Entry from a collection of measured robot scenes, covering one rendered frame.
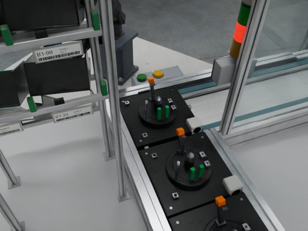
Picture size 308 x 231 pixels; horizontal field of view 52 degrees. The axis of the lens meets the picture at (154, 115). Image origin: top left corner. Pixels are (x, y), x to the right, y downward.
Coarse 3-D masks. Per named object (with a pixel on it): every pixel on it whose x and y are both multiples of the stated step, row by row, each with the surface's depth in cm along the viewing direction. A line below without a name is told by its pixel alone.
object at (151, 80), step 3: (150, 78) 110; (153, 78) 110; (150, 81) 110; (153, 81) 110; (150, 84) 110; (153, 84) 109; (150, 87) 111; (153, 87) 111; (150, 90) 112; (153, 90) 112; (150, 93) 113; (153, 93) 112; (150, 96) 113; (153, 96) 113
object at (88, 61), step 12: (60, 60) 67; (72, 60) 67; (84, 60) 68; (36, 72) 67; (48, 72) 67; (60, 72) 68; (72, 72) 68; (84, 72) 69; (36, 84) 68; (48, 84) 68; (60, 84) 68; (72, 84) 69; (84, 84) 69
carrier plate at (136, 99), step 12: (132, 96) 118; (144, 96) 118; (168, 96) 119; (180, 96) 119; (120, 108) 114; (132, 108) 114; (180, 108) 114; (132, 120) 110; (180, 120) 110; (132, 132) 106; (144, 132) 106; (156, 132) 106; (168, 132) 106; (144, 144) 102; (156, 144) 105
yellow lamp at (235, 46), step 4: (232, 40) 86; (232, 44) 86; (236, 44) 85; (240, 44) 84; (232, 48) 87; (236, 48) 85; (232, 52) 87; (236, 52) 86; (232, 56) 88; (236, 56) 87
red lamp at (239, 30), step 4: (236, 24) 82; (240, 24) 81; (236, 28) 82; (240, 28) 81; (244, 28) 81; (236, 32) 83; (240, 32) 82; (244, 32) 81; (236, 36) 83; (240, 36) 82; (236, 40) 84; (240, 40) 83
